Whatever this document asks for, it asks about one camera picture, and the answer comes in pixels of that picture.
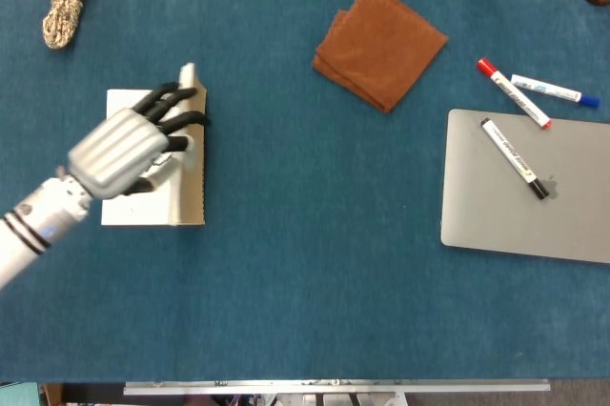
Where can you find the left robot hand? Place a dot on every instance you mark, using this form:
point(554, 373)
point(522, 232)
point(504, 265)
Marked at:
point(114, 153)

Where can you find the yellow spiral notebook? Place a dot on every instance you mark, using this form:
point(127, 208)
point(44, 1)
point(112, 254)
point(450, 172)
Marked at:
point(138, 210)

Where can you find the brown cardboard box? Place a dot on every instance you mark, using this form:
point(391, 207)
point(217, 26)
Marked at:
point(53, 396)

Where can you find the teal box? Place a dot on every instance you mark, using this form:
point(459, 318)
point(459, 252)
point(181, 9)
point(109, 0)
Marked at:
point(19, 395)

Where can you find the blue table cloth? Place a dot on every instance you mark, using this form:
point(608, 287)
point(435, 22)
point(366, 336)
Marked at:
point(333, 306)

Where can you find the folded brown cloth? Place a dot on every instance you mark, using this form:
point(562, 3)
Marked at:
point(381, 48)

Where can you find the grey closed laptop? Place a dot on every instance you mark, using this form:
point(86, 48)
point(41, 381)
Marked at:
point(500, 220)

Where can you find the black whiteboard marker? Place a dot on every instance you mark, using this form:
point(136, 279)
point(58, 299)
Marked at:
point(512, 156)

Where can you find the red whiteboard marker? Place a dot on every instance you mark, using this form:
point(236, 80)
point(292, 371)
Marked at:
point(512, 91)

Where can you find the blue whiteboard marker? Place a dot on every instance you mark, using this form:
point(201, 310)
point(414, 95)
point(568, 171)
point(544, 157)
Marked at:
point(553, 90)

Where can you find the silver metal rail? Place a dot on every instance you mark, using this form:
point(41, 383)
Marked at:
point(333, 387)

